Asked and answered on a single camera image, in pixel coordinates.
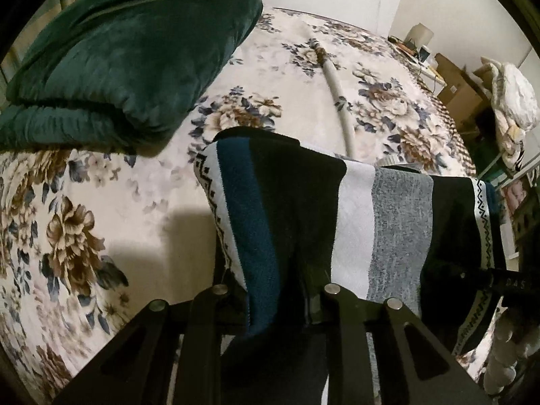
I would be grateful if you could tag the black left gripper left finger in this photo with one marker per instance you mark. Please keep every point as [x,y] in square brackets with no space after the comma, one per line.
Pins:
[167,354]

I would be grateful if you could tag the grey window curtain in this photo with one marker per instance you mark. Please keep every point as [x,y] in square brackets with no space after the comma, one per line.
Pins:
[39,20]

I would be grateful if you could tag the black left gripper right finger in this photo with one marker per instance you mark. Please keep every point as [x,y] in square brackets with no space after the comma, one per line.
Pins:
[378,351]

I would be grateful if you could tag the black striped patterned sweater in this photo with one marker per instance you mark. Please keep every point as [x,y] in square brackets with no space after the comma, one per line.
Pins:
[291,220]

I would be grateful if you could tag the floral bed blanket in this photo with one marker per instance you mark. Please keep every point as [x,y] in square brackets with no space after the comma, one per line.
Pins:
[87,238]

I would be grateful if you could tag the beige bedside lamp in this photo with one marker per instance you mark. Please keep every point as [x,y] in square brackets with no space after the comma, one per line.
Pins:
[419,36]

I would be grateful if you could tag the dark green folded blanket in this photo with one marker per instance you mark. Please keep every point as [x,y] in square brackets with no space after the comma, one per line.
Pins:
[120,74]

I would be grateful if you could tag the brown cardboard box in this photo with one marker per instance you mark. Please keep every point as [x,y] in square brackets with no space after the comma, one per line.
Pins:
[462,97]

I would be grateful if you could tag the pile of white clothes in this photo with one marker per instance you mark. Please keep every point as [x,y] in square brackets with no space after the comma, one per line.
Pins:
[515,107]

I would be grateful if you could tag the white bedside table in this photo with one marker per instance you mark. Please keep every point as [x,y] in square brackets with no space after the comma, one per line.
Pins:
[422,69]

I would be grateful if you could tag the white wardrobe shelf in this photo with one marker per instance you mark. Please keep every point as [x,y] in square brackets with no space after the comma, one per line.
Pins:
[519,193]

